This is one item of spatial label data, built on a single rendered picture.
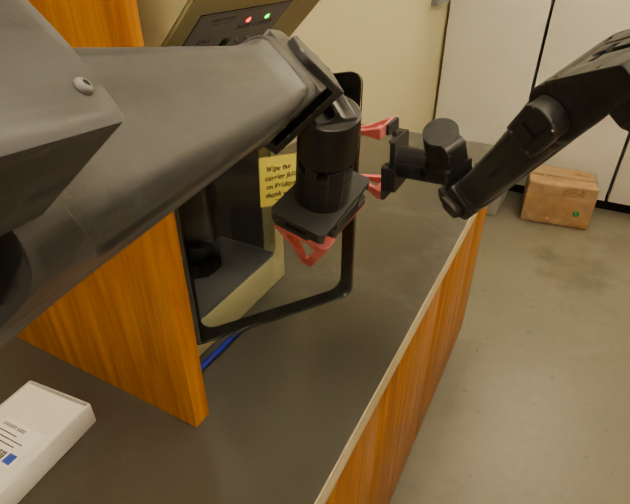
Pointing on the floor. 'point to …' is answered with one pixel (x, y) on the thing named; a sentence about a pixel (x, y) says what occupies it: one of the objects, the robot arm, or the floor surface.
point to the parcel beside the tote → (559, 197)
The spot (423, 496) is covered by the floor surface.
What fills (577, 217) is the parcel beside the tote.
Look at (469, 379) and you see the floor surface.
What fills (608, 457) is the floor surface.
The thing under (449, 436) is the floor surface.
